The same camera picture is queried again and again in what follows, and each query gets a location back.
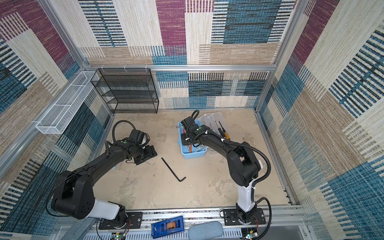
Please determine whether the white wire mesh basket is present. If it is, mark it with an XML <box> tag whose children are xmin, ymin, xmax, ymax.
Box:
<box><xmin>36</xmin><ymin>71</ymin><xmax>95</xmax><ymax>135</ymax></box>

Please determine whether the blue plastic tool box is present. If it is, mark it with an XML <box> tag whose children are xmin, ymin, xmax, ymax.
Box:
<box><xmin>178</xmin><ymin>112</ymin><xmax>233</xmax><ymax>160</ymax></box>

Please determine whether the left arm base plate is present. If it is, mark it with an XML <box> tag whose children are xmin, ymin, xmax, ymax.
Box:
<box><xmin>98</xmin><ymin>212</ymin><xmax>143</xmax><ymax>230</ymax></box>

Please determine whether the black handled screwdriver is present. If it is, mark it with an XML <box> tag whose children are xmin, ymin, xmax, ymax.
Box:
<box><xmin>218</xmin><ymin>122</ymin><xmax>226</xmax><ymax>138</ymax></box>

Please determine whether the grey foam pad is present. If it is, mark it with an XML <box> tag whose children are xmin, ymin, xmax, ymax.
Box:
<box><xmin>188</xmin><ymin>221</ymin><xmax>224</xmax><ymax>240</ymax></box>

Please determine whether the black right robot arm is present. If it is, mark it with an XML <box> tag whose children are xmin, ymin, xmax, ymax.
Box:
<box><xmin>180</xmin><ymin>117</ymin><xmax>271</xmax><ymax>224</ymax></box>

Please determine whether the black wire mesh shelf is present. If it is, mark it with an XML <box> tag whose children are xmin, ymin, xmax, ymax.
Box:
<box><xmin>91</xmin><ymin>68</ymin><xmax>159</xmax><ymax>114</ymax></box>

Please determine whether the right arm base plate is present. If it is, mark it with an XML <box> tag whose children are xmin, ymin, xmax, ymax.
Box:
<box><xmin>219</xmin><ymin>208</ymin><xmax>267</xmax><ymax>226</ymax></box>

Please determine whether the black hex key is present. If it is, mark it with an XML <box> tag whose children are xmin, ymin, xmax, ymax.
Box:
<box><xmin>161</xmin><ymin>157</ymin><xmax>187</xmax><ymax>183</ymax></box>

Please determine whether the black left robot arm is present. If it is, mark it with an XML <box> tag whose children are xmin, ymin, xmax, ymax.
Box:
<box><xmin>51</xmin><ymin>139</ymin><xmax>157</xmax><ymax>228</ymax></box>

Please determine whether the blue tape dispenser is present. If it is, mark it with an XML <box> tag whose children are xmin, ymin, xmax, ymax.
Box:
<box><xmin>151</xmin><ymin>216</ymin><xmax>185</xmax><ymax>239</ymax></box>

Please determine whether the clear tool box tray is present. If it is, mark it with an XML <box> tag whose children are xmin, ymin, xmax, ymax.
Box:
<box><xmin>199</xmin><ymin>112</ymin><xmax>229</xmax><ymax>137</ymax></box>

